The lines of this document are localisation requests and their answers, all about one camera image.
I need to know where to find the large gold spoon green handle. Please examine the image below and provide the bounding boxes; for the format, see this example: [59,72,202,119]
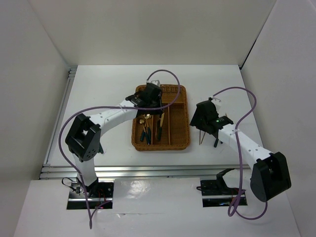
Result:
[144,114,151,145]

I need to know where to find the small gold spoon green handle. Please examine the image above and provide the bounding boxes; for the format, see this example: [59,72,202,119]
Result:
[139,119,146,142]

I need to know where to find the gold knife green handle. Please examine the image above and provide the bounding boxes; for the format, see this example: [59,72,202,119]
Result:
[156,113,164,141]

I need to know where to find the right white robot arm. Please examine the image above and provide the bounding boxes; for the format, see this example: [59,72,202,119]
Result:
[190,99,292,202]

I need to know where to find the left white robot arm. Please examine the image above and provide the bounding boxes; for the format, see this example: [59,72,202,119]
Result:
[65,80,162,197]

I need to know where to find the wicker cutlery tray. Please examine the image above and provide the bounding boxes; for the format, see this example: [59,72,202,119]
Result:
[131,86,191,151]

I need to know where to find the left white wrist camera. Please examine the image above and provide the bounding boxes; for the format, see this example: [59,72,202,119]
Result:
[146,80,160,86]

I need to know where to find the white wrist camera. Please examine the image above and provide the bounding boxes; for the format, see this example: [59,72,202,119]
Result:
[209,97,222,103]
[146,80,160,86]

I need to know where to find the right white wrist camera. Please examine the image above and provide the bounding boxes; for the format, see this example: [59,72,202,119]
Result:
[209,97,222,103]

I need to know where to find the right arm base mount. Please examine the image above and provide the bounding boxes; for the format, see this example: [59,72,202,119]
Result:
[196,168,238,207]

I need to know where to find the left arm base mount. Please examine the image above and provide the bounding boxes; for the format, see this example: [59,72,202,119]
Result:
[61,177,116,210]

